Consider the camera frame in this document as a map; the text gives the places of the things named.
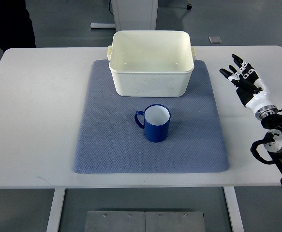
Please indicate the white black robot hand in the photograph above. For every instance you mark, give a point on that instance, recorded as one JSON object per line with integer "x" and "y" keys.
{"x": 250, "y": 88}

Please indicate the blue mug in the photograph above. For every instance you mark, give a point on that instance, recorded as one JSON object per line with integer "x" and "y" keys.
{"x": 154, "y": 121}

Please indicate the cream plastic box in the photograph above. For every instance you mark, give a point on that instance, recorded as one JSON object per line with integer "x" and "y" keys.
{"x": 151, "y": 63}

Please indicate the grey floor socket cover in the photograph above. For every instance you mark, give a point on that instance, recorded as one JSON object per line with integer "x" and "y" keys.
{"x": 215, "y": 40}

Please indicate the white table right leg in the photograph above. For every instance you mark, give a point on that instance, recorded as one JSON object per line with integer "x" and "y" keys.
{"x": 233, "y": 209}

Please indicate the white table leg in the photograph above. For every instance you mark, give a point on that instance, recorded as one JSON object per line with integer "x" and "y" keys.
{"x": 56, "y": 210}
{"x": 233, "y": 209}

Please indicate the blue-grey quilted mat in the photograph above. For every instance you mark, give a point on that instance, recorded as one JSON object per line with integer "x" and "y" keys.
{"x": 110, "y": 141}

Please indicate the metal floor plate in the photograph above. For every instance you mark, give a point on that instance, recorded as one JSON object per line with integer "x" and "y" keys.
{"x": 138, "y": 221}

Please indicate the white table left leg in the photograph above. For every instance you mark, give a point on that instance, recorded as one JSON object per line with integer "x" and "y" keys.
{"x": 56, "y": 210}

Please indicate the person in dark trousers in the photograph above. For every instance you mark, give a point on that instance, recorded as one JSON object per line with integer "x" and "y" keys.
{"x": 16, "y": 29}

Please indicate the white pedestal base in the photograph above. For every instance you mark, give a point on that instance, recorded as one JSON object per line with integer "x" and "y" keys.
{"x": 131, "y": 15}

